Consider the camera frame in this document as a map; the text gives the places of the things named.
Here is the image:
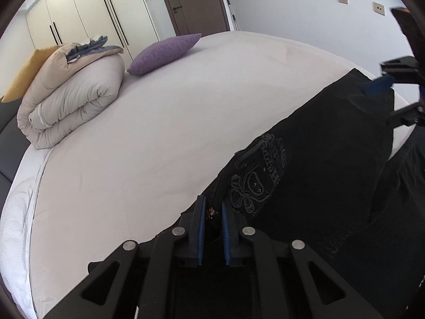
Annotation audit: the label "folded beige duvet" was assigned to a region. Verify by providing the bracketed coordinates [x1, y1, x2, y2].
[16, 43, 125, 149]

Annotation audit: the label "yellow pillow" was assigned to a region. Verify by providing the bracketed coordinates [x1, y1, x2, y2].
[1, 45, 60, 103]

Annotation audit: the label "dark grey headboard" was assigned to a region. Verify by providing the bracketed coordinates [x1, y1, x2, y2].
[0, 99, 29, 207]

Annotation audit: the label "brown door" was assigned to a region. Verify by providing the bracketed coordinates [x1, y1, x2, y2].
[164, 0, 230, 37]

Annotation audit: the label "lower wall socket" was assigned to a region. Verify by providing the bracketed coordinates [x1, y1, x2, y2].
[372, 2, 385, 16]

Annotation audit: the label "white wardrobe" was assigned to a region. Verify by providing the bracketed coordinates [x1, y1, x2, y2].
[26, 0, 159, 65]

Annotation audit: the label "folded blue grey cloth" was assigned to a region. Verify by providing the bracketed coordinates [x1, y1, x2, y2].
[66, 35, 124, 64]

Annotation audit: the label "purple pillow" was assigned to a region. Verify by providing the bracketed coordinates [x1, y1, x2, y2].
[127, 33, 202, 76]

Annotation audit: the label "black denim pants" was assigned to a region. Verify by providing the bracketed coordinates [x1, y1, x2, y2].
[166, 70, 424, 318]

